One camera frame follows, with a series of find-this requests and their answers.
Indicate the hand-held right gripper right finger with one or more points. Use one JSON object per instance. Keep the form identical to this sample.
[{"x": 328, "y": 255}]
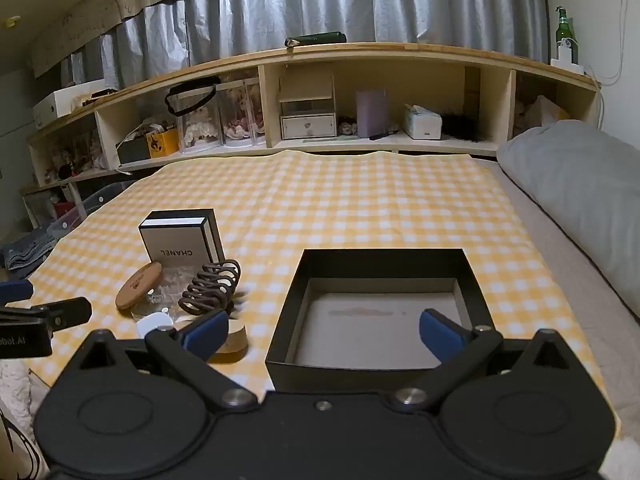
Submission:
[{"x": 442, "y": 335}]

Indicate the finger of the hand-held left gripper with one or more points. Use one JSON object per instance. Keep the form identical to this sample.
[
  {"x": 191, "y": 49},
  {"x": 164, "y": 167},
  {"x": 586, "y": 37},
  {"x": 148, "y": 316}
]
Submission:
[
  {"x": 15, "y": 291},
  {"x": 67, "y": 312}
]

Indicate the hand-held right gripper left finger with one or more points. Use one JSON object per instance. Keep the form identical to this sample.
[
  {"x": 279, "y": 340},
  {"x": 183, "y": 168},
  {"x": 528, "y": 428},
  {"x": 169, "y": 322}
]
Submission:
[{"x": 207, "y": 332}]

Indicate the dark hair claw clip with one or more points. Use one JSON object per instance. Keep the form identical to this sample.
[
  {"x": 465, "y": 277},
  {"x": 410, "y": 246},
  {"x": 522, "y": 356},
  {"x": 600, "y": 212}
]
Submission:
[{"x": 207, "y": 285}]

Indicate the pale teardrop tape measure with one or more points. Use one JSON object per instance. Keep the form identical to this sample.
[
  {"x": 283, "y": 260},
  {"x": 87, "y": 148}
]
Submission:
[{"x": 152, "y": 324}]

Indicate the clear plastic case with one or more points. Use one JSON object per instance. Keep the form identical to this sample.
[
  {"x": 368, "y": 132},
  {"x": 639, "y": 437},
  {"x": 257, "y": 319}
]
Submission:
[{"x": 170, "y": 280}]

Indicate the round wooden lid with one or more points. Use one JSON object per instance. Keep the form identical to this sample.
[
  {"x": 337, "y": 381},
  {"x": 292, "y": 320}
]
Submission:
[{"x": 139, "y": 285}]

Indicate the black and white perfume box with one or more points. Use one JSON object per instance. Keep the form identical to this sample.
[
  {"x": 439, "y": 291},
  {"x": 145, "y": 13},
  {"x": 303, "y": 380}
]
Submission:
[{"x": 175, "y": 240}]

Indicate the tape roll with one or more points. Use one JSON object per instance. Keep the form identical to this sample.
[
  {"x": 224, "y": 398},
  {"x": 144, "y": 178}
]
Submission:
[{"x": 235, "y": 342}]

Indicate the blue denim cloth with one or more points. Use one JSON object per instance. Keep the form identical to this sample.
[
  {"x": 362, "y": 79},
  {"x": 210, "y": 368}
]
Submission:
[{"x": 27, "y": 252}]

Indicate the white fuzzy cushion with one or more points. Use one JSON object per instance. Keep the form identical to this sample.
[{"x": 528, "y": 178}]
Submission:
[{"x": 15, "y": 385}]

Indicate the beige tote bag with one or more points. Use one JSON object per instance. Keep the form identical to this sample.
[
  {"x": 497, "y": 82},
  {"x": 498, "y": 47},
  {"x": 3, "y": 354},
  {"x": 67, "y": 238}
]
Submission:
[{"x": 20, "y": 445}]

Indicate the clear storage bin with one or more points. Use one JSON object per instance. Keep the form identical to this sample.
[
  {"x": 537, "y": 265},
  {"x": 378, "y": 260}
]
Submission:
[{"x": 95, "y": 202}]

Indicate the beige bed sheet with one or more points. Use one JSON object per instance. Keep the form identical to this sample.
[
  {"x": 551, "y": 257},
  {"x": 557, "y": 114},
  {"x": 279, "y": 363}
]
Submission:
[{"x": 575, "y": 320}]

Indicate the yellow checkered blanket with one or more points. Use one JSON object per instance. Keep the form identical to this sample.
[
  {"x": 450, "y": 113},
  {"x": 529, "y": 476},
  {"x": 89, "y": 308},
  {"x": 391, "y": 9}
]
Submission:
[{"x": 350, "y": 200}]

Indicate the dark grey box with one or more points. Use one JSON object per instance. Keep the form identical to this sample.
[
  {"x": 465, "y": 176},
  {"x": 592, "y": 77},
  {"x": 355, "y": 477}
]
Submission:
[{"x": 132, "y": 151}]

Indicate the yellow box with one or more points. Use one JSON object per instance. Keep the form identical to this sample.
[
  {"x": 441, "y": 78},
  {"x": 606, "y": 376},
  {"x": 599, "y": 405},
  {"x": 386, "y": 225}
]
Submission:
[{"x": 164, "y": 144}]

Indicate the white cardboard box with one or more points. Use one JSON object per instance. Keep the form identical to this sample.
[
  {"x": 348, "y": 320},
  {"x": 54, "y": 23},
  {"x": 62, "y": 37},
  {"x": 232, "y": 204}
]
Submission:
[{"x": 60, "y": 102}]

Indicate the grey pillow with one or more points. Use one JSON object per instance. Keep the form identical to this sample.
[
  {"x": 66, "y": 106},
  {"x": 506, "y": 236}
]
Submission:
[{"x": 575, "y": 185}]

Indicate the clear doll case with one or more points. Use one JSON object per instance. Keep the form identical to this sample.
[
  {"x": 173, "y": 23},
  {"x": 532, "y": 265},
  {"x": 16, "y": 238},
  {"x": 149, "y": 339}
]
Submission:
[
  {"x": 242, "y": 120},
  {"x": 197, "y": 130}
]

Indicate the black furry item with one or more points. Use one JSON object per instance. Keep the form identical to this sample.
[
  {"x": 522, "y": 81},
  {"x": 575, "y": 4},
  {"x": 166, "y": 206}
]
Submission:
[{"x": 462, "y": 127}]

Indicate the black pen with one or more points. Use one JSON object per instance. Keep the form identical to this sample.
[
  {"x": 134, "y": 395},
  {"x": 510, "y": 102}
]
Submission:
[{"x": 384, "y": 134}]

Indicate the tissue pack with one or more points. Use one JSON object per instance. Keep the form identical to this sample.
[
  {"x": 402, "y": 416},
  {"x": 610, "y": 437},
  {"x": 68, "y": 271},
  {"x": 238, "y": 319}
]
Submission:
[{"x": 422, "y": 122}]

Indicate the white drawer organizer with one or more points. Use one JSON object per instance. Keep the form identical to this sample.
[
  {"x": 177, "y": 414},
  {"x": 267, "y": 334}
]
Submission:
[{"x": 307, "y": 125}]

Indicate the black headband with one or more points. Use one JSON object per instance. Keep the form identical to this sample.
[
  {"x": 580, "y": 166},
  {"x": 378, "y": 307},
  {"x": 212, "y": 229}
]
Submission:
[{"x": 172, "y": 102}]

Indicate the lavender box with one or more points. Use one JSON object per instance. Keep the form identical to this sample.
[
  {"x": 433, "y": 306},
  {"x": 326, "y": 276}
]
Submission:
[{"x": 372, "y": 112}]

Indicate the clear plastic bag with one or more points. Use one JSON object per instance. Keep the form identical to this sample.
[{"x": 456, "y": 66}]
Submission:
[{"x": 547, "y": 110}]

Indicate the wooden shelf unit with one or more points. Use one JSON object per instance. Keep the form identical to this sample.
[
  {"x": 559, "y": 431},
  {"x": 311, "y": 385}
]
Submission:
[{"x": 400, "y": 55}]

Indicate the white charger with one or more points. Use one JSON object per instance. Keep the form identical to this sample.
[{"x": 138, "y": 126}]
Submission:
[{"x": 566, "y": 62}]

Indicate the dark green bottle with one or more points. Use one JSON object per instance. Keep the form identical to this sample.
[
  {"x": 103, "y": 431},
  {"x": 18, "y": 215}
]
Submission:
[{"x": 315, "y": 39}]

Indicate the green bottle white label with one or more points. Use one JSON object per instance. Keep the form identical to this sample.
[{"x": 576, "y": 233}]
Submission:
[{"x": 565, "y": 25}]

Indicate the silver curtain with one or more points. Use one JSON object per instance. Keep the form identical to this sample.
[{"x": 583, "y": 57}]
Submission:
[{"x": 350, "y": 5}]

